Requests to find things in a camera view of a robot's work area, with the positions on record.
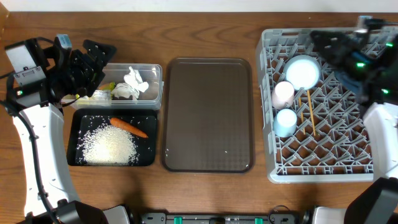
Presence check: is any white paper napkin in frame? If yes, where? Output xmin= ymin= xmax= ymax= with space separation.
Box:
xmin=111 ymin=83 xmax=139 ymax=100

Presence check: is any light blue bowl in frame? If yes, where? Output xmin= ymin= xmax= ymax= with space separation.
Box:
xmin=284 ymin=55 xmax=321 ymax=90

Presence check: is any wooden chopstick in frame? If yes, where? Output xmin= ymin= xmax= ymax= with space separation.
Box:
xmin=298 ymin=96 xmax=306 ymax=135
xmin=307 ymin=90 xmax=317 ymax=136

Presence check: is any orange carrot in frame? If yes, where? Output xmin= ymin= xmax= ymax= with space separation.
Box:
xmin=109 ymin=118 xmax=148 ymax=138

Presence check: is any pink plastic cup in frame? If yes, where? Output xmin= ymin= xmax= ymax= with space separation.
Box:
xmin=271 ymin=81 xmax=295 ymax=110

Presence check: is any light blue plastic cup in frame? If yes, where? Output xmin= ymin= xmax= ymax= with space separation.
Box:
xmin=273 ymin=109 xmax=297 ymax=138

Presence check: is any dark blue plate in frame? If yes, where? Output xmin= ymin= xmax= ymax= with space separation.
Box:
xmin=335 ymin=71 xmax=366 ymax=96

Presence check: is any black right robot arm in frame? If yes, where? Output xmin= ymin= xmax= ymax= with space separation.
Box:
xmin=310 ymin=16 xmax=397 ymax=223

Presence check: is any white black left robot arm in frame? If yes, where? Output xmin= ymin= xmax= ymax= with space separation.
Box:
xmin=1 ymin=34 xmax=132 ymax=223

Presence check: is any clear plastic waste bin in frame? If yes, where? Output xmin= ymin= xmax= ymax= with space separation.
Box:
xmin=62 ymin=63 xmax=162 ymax=110

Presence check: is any grey plastic dishwasher rack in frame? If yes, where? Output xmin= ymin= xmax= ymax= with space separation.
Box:
xmin=256 ymin=29 xmax=374 ymax=184

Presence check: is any yellow green snack wrapper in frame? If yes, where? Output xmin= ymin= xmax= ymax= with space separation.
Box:
xmin=75 ymin=82 xmax=116 ymax=100

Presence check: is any black rectangular tray bin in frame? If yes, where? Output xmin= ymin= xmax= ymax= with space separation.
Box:
xmin=67 ymin=108 xmax=157 ymax=166

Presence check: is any spilled white rice pile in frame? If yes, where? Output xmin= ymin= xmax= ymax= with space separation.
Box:
xmin=77 ymin=125 xmax=137 ymax=166

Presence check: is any dark brown serving tray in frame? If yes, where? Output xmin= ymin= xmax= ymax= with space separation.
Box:
xmin=162 ymin=58 xmax=254 ymax=174

